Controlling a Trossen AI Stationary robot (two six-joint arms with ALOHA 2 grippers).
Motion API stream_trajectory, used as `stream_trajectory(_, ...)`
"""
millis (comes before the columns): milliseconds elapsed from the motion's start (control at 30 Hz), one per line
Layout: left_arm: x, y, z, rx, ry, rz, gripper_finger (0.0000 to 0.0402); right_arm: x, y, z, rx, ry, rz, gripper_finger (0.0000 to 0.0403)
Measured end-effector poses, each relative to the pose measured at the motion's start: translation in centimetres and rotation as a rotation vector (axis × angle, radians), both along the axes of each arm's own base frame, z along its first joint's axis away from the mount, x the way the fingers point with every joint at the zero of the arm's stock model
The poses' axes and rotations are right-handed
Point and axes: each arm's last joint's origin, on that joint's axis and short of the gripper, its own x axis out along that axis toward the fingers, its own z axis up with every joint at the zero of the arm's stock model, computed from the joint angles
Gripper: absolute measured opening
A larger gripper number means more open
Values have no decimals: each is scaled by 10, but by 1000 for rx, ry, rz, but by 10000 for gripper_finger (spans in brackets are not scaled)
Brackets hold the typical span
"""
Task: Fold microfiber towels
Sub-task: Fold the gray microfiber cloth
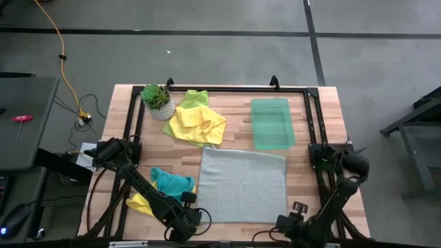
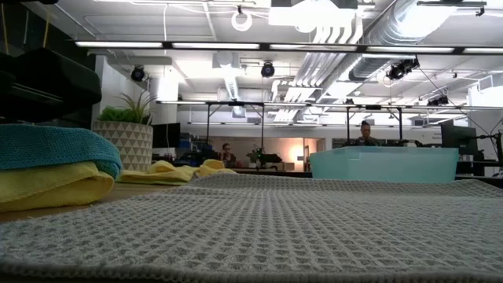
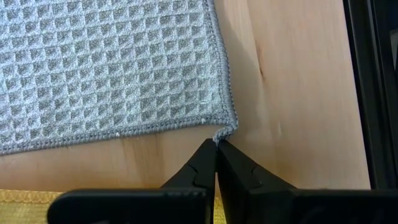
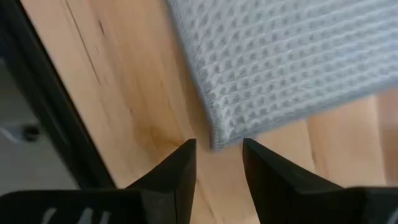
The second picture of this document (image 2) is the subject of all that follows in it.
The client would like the translucent teal plastic bin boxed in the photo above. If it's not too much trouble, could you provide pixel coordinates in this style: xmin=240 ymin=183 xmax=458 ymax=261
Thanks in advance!
xmin=309 ymin=146 xmax=460 ymax=184

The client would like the black aluminium table frame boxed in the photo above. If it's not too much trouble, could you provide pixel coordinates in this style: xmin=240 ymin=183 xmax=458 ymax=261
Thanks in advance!
xmin=231 ymin=167 xmax=503 ymax=189

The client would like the white coiled ceiling cable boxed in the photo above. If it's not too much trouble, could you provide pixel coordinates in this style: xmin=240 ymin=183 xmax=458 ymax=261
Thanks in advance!
xmin=230 ymin=9 xmax=253 ymax=32

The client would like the black background workstation frame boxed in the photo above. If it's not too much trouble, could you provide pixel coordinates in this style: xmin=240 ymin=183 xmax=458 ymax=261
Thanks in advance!
xmin=345 ymin=104 xmax=405 ymax=147
xmin=204 ymin=101 xmax=266 ymax=158

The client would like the yellow microfiber towel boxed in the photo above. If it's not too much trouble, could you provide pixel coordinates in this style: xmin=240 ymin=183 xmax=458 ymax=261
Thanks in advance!
xmin=116 ymin=159 xmax=239 ymax=186
xmin=0 ymin=160 xmax=116 ymax=214

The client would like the yellow hanging cord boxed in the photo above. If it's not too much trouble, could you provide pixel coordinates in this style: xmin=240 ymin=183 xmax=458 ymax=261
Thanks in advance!
xmin=42 ymin=6 xmax=51 ymax=48
xmin=1 ymin=2 xmax=9 ymax=54

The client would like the teal microfiber towel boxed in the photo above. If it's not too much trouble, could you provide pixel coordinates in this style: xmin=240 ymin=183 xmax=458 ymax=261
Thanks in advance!
xmin=0 ymin=123 xmax=123 ymax=180

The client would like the green succulent plant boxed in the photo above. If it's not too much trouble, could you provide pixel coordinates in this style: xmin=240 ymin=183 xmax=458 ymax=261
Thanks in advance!
xmin=97 ymin=90 xmax=158 ymax=126

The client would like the black computer monitor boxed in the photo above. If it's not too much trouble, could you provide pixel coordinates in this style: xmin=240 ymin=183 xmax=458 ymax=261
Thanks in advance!
xmin=152 ymin=122 xmax=182 ymax=149
xmin=440 ymin=124 xmax=479 ymax=155

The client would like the white triangle-patterned plant pot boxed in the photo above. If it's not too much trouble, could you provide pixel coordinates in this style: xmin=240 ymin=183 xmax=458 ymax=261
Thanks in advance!
xmin=93 ymin=120 xmax=154 ymax=173

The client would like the black overhead light bar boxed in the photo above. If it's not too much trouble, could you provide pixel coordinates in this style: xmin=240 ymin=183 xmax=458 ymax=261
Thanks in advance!
xmin=74 ymin=40 xmax=503 ymax=55

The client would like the black background robot equipment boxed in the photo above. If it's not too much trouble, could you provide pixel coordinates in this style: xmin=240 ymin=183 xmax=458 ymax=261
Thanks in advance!
xmin=247 ymin=148 xmax=284 ymax=171

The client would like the person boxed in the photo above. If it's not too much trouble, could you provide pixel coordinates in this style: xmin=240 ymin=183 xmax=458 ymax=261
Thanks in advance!
xmin=219 ymin=142 xmax=239 ymax=169
xmin=355 ymin=120 xmax=380 ymax=147

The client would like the grey waffle weave towel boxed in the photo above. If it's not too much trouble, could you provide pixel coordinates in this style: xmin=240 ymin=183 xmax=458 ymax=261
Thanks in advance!
xmin=0 ymin=172 xmax=503 ymax=282

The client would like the silver ventilation duct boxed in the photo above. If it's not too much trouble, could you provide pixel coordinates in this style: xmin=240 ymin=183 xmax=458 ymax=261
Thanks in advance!
xmin=347 ymin=0 xmax=464 ymax=82

